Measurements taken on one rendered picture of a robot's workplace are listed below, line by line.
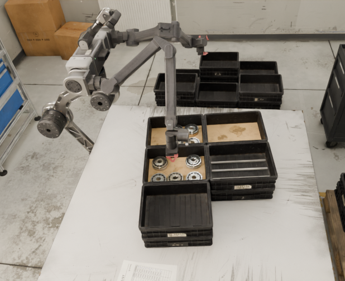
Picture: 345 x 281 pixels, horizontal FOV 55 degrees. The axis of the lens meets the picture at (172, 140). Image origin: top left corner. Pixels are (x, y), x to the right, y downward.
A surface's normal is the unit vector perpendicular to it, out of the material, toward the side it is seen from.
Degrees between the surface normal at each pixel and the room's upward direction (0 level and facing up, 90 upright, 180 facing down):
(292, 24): 90
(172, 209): 0
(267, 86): 0
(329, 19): 90
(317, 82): 0
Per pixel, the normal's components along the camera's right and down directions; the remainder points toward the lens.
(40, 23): -0.04, 0.73
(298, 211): -0.08, -0.70
